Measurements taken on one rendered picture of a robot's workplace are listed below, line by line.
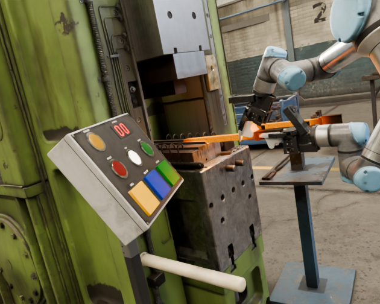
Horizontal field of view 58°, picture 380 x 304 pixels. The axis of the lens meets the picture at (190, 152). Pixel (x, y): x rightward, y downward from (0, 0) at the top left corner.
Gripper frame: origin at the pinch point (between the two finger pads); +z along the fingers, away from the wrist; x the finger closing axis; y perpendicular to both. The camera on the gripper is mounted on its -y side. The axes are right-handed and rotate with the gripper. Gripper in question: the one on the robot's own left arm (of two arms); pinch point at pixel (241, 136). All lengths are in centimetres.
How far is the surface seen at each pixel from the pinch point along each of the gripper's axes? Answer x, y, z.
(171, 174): -43.3, 0.4, 0.4
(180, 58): -8.0, -30.8, -21.3
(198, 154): -8.6, -12.0, 12.1
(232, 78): 754, -398, 228
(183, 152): -12.2, -16.6, 12.8
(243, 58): 755, -382, 165
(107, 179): -70, 2, -10
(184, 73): -7.2, -27.9, -16.2
